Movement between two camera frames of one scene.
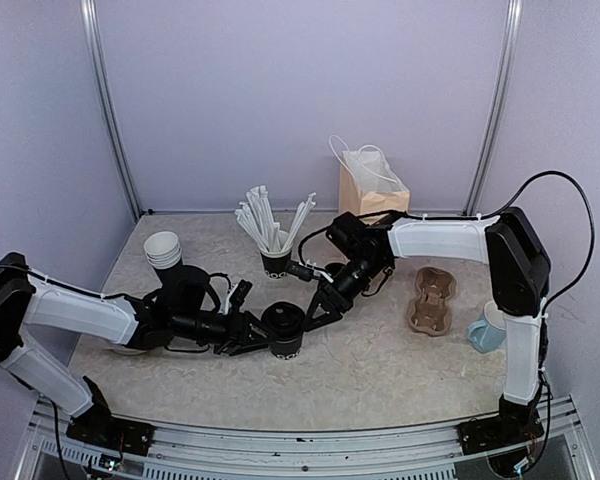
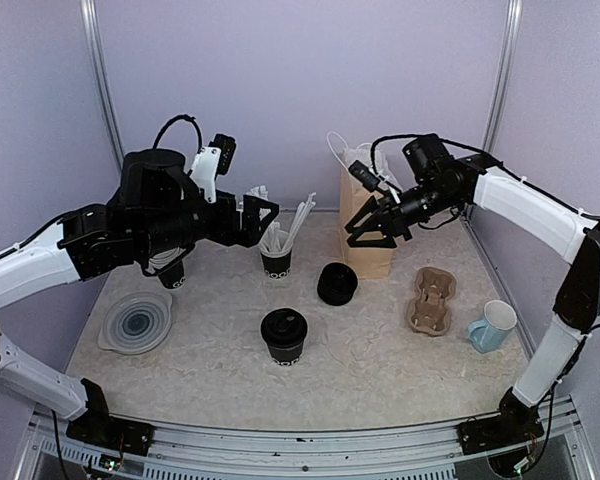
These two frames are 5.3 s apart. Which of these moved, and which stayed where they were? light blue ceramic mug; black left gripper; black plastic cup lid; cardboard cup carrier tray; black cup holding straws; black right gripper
Moved: black right gripper; black plastic cup lid; black left gripper
Stayed: light blue ceramic mug; black cup holding straws; cardboard cup carrier tray
